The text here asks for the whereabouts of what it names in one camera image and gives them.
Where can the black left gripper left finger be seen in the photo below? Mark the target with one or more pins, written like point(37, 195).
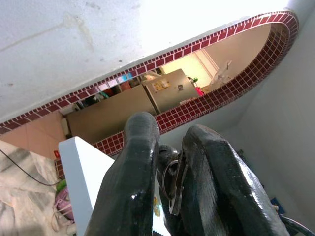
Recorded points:
point(128, 177)

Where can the pink bag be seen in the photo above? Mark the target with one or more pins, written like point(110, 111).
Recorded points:
point(62, 199)

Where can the red tile arch trim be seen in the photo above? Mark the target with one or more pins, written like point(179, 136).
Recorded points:
point(246, 76)

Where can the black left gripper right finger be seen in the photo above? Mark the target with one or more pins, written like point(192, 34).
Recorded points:
point(221, 186)

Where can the silver refrigerator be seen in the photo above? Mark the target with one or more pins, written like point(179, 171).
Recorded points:
point(167, 96)

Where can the black head car key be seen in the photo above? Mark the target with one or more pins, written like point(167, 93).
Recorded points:
point(180, 186)

